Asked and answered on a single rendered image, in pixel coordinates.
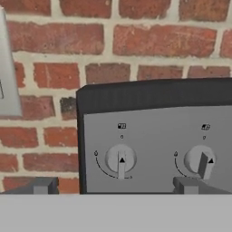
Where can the grey stove knob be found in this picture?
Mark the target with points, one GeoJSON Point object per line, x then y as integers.
{"type": "Point", "coordinates": [200, 160]}
{"type": "Point", "coordinates": [121, 159]}

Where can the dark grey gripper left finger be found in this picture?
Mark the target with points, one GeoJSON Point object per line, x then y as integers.
{"type": "Point", "coordinates": [42, 185]}

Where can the grey wall outlet plate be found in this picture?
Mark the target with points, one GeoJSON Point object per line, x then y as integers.
{"type": "Point", "coordinates": [7, 75]}

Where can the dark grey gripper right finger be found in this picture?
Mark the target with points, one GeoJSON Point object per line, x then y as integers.
{"type": "Point", "coordinates": [187, 185]}

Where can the grey stove control panel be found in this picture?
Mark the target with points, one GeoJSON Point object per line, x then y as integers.
{"type": "Point", "coordinates": [157, 133]}

